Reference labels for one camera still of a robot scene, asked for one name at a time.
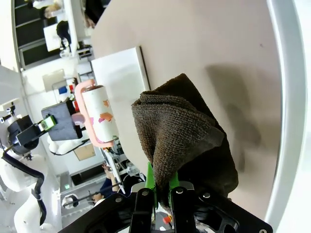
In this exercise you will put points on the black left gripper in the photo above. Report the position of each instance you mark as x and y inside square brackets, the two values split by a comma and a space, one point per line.
[23, 146]

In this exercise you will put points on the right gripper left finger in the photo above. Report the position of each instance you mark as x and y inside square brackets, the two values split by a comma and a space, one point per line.
[143, 211]

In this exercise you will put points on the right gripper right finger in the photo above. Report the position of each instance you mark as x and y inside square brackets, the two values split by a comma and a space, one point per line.
[182, 208]

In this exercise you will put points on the pink lint roller black grip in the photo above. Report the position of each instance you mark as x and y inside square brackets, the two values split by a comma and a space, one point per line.
[99, 114]

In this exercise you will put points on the brown cloth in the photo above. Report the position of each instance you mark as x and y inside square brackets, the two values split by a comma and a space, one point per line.
[182, 133]

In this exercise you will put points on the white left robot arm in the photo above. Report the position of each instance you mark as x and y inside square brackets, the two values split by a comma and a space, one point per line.
[14, 174]

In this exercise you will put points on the person's right hand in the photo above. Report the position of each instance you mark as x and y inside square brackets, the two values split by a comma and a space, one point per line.
[90, 23]

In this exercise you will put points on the red round knob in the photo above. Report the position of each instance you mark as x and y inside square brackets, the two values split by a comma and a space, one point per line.
[166, 219]

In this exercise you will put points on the small blue box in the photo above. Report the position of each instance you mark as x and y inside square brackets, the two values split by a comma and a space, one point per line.
[62, 90]

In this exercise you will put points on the seated person in blue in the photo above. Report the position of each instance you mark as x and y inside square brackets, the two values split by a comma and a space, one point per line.
[109, 188]

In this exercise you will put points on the cardboard box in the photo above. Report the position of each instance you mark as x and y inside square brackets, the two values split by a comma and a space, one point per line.
[85, 152]

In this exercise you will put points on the white board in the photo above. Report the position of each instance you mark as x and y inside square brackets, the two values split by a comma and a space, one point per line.
[51, 37]

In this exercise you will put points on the bystander with black hair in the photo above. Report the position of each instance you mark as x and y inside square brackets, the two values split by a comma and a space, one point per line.
[63, 29]

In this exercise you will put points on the person in black jacket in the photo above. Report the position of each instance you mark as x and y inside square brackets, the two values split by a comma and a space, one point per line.
[96, 8]

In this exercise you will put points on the silver metal tray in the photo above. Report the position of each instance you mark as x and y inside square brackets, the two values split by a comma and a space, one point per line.
[291, 97]

